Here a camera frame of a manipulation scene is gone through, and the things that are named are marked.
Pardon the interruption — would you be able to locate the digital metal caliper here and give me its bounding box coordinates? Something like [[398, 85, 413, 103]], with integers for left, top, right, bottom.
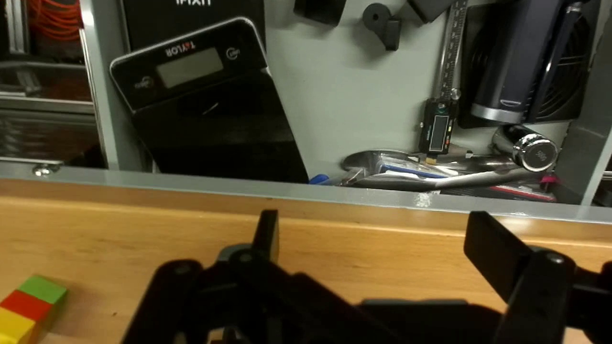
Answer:
[[423, 0, 472, 158]]

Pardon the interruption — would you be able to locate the small black plastic part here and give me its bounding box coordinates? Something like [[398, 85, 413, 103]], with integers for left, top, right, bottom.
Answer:
[[362, 1, 404, 51]]

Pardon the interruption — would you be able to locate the silver metal tool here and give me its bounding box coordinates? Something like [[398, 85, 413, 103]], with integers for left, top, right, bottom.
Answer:
[[342, 148, 541, 190]]

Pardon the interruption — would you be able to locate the grey metal drawer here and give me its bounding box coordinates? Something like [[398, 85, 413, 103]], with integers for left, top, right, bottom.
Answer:
[[78, 0, 612, 208]]

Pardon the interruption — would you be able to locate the grey drawer cabinet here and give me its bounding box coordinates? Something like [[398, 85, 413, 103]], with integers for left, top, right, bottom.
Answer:
[[0, 43, 122, 175]]

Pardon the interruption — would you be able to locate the orange cable coil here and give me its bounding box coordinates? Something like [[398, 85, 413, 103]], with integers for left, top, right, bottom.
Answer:
[[25, 0, 84, 45]]

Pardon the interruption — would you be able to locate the black digital scale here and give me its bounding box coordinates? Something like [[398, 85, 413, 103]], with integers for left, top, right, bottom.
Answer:
[[109, 15, 312, 183]]

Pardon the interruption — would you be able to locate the coloured toy brick stack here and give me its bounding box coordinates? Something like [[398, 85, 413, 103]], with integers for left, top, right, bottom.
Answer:
[[0, 273, 71, 344]]

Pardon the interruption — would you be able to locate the black cylinder with silver ring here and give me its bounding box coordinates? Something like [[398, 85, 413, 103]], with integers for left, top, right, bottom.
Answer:
[[471, 0, 576, 125]]

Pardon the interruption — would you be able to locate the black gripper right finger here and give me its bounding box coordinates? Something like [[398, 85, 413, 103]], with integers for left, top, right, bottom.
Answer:
[[463, 210, 612, 344]]

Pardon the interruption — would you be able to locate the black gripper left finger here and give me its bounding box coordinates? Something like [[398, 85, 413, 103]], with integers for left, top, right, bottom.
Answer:
[[121, 208, 360, 344]]

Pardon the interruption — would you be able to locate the black mesh case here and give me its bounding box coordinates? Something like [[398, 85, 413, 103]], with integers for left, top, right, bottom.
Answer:
[[524, 0, 601, 124]]

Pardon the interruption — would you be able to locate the silver metal knob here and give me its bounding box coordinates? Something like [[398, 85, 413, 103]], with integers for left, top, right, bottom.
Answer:
[[492, 122, 562, 173]]

